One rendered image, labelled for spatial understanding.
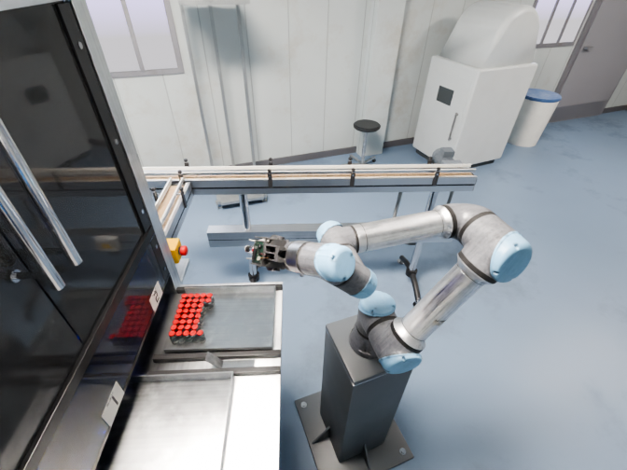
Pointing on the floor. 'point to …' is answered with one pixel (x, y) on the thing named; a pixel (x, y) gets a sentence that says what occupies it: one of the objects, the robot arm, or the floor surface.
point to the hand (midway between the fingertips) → (257, 250)
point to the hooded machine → (479, 82)
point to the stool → (365, 138)
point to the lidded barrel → (533, 117)
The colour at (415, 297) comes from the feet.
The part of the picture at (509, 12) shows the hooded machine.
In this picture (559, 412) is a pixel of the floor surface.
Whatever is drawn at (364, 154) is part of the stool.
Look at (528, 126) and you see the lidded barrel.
